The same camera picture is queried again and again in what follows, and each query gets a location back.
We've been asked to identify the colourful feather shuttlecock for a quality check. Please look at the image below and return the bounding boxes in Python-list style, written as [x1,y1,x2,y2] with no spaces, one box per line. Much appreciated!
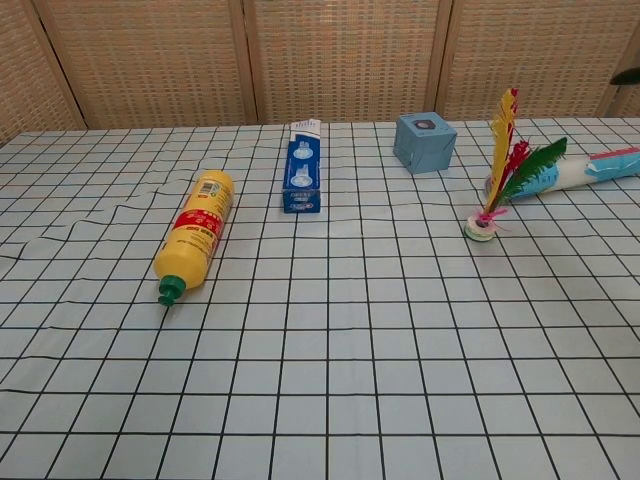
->
[463,87,569,245]

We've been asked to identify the blue toothpaste box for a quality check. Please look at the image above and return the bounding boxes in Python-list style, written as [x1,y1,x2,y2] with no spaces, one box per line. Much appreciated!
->
[281,118,323,215]

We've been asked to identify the light blue checked tablecloth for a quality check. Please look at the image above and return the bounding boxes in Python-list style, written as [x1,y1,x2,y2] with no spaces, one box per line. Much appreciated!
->
[0,115,640,480]

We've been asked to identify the yellow bottle with green cap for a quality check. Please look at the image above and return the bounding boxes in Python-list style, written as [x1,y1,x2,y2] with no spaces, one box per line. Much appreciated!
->
[152,169,235,307]

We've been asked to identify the light blue cube box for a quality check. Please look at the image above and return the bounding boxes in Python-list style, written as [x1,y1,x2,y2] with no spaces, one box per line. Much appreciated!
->
[392,112,457,176]

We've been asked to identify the woven folding screen panel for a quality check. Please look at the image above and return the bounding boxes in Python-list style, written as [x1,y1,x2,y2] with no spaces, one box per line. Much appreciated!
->
[599,47,640,119]
[33,0,259,130]
[430,0,640,122]
[243,0,455,124]
[0,0,87,147]

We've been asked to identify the plastic wrap roll blue label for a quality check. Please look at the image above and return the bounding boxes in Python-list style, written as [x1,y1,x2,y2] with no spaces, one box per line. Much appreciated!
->
[483,148,640,202]

